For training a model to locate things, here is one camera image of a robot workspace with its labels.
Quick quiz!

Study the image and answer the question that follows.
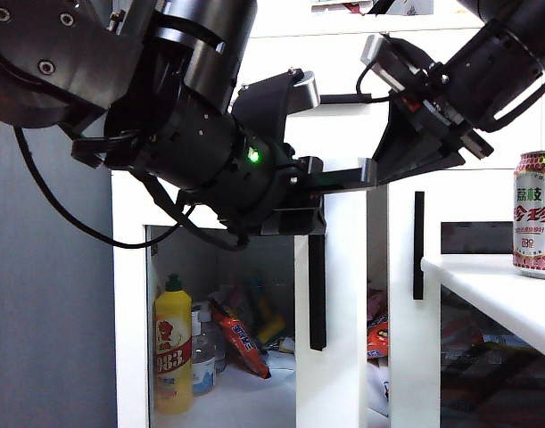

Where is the black slanted object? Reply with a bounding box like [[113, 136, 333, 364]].
[[368, 0, 402, 17]]

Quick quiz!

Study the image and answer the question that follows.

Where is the red orange snack bag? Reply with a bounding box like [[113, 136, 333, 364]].
[[367, 314, 389, 360]]

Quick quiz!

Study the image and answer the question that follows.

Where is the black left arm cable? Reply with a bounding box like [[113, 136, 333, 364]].
[[12, 127, 251, 251]]

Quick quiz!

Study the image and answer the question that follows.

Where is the clear plastic bottle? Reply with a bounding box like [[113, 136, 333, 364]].
[[213, 320, 227, 375]]

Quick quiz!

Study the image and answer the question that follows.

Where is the black right camera cable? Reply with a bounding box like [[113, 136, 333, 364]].
[[355, 62, 392, 105]]

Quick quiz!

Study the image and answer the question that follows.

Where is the white cabinet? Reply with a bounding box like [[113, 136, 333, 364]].
[[111, 11, 545, 428]]

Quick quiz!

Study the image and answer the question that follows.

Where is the wide white drawer front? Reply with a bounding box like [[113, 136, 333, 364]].
[[227, 33, 545, 173]]

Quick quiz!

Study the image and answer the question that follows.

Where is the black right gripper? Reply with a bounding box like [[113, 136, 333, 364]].
[[371, 65, 495, 185]]

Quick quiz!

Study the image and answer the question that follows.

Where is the black vertical door handle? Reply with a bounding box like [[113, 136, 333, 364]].
[[308, 235, 327, 352], [413, 191, 426, 300]]

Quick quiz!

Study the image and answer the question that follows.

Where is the clear pump sanitizer bottle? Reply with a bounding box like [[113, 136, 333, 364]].
[[191, 302, 218, 397]]

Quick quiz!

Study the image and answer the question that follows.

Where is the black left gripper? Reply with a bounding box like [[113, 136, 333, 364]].
[[217, 119, 379, 237]]

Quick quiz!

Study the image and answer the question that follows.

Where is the white teal printed box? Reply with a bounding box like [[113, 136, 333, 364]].
[[310, 0, 374, 14]]

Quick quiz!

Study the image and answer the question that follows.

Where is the white glass-panel cabinet door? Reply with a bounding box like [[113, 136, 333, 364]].
[[386, 169, 545, 428], [111, 171, 370, 428]]

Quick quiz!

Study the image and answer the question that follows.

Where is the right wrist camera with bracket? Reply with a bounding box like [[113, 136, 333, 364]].
[[359, 33, 434, 97]]

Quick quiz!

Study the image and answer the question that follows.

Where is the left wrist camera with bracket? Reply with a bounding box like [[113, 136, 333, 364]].
[[230, 67, 321, 151]]

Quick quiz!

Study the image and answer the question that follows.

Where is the yellow detergent bottle green cap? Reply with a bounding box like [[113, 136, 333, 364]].
[[154, 274, 194, 415]]

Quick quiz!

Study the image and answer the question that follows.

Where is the orange snack packet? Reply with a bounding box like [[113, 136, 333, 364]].
[[209, 298, 272, 380]]

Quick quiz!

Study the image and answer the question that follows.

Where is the red white beverage can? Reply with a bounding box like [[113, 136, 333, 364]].
[[513, 150, 545, 280]]

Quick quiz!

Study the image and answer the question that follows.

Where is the yellow handled scraper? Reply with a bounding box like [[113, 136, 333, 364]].
[[248, 278, 286, 345]]

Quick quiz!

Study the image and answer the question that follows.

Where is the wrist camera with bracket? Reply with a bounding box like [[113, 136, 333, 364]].
[[359, 33, 434, 97], [230, 67, 321, 151]]

